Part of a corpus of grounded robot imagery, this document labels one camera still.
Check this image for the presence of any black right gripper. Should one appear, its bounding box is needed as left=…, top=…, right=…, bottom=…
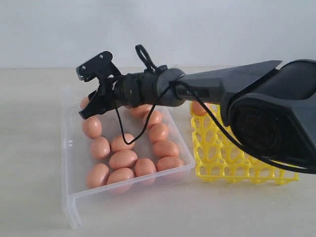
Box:
left=79, top=73, right=158, bottom=119

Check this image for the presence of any clear plastic container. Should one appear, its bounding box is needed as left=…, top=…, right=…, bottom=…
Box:
left=61, top=86, right=196, bottom=229

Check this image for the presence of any brown egg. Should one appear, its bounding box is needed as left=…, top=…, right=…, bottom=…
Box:
left=142, top=110, right=162, bottom=129
left=156, top=156, right=184, bottom=172
left=86, top=163, right=110, bottom=189
left=82, top=117, right=102, bottom=139
left=149, top=123, right=169, bottom=143
left=80, top=97, right=89, bottom=109
left=90, top=136, right=111, bottom=159
left=111, top=133, right=135, bottom=152
left=134, top=158, right=157, bottom=177
left=130, top=104, right=152, bottom=118
left=106, top=167, right=134, bottom=194
left=192, top=101, right=208, bottom=116
left=153, top=140, right=179, bottom=158
left=109, top=150, right=138, bottom=170

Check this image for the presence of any yellow plastic egg tray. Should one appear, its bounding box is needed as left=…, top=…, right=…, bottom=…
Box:
left=190, top=102, right=299, bottom=185

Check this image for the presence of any black camera cable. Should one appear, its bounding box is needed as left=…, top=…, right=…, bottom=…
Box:
left=114, top=44, right=316, bottom=174

